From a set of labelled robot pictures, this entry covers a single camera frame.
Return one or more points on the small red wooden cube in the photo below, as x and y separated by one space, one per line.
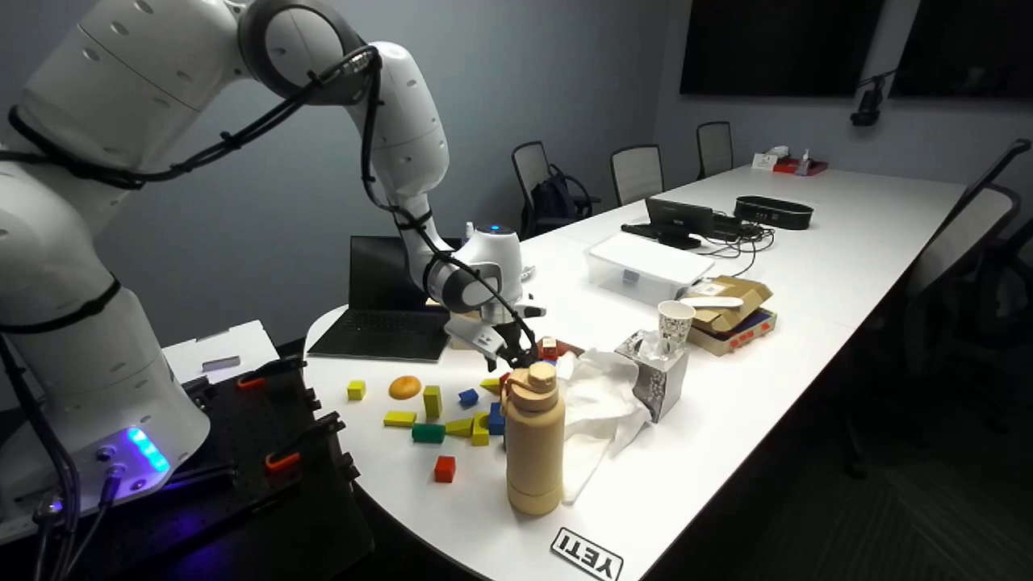
443 468

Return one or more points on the grey office chair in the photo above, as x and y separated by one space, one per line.
637 173
715 145
969 229
527 165

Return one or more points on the white plastic tray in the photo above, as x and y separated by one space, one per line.
647 259

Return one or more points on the red rectangular wooden block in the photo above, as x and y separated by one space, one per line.
551 350

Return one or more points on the black and white YETI sticker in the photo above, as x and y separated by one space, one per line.
584 552

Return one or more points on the tan insulated bottle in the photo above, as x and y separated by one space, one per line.
533 452

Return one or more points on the yellow wooden arch block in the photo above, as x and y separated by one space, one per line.
480 429

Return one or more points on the open cardboard box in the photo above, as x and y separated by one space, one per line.
736 294

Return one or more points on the white paper stack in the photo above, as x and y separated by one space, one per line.
214 350

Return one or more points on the white crumpled cloth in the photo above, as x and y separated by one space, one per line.
600 409

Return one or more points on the blue rectangular wooden block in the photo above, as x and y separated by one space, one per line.
494 419

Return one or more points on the white tissue box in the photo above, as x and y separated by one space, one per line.
765 162

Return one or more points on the green wooden cylinder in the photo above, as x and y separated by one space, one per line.
427 433

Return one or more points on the flat yellow wooden block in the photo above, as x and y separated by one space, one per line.
458 426

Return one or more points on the red tray with bottles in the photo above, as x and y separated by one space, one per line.
800 165

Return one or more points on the small yellow wooden cube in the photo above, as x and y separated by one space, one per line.
397 419

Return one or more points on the black oval speaker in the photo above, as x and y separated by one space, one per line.
772 212

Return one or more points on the large yellow wooden cube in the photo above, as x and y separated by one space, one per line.
355 391

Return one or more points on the long yellow wooden block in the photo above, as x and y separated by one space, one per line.
429 401

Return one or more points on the black backpack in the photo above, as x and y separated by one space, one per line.
561 200

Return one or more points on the black wall screen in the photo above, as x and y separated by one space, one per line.
962 51
780 44

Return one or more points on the yellow triangular wooden block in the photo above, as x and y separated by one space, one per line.
491 386

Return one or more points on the small black monitor device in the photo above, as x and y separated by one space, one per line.
678 217

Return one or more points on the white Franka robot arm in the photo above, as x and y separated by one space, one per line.
107 86

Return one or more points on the orange half sphere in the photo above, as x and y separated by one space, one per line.
403 386

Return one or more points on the black wall camera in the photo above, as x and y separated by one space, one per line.
865 103

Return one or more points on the blue wooden cube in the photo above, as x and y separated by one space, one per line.
469 399

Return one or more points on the black robot stand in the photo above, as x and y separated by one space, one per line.
246 429

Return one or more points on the white paper cup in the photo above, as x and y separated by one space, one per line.
674 324

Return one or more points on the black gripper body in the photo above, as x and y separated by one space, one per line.
505 337

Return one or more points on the grey and white carton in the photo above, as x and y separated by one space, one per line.
659 382

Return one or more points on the black and orange clamp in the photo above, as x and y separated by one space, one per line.
253 382
281 463

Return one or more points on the black laptop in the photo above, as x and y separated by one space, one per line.
376 291

